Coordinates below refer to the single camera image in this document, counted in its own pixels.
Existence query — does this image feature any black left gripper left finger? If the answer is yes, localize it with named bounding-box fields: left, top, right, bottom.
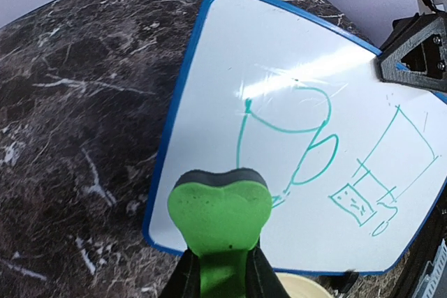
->
left=159, top=248, right=201, bottom=298

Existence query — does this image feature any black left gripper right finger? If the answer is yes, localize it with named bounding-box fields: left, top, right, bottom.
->
left=245, top=241, right=290, bottom=298

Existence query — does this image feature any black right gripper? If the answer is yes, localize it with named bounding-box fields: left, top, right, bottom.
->
left=376, top=0, right=446, bottom=92

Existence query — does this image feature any green whiteboard eraser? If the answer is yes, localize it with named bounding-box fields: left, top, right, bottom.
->
left=168, top=168, right=272, bottom=297

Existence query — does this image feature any blue framed whiteboard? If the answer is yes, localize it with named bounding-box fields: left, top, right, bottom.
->
left=142, top=0, right=446, bottom=274

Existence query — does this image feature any yellow plate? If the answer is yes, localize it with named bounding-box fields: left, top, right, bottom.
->
left=276, top=272, right=333, bottom=298

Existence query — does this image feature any white slotted cable duct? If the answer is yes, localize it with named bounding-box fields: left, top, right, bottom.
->
left=413, top=239, right=446, bottom=298

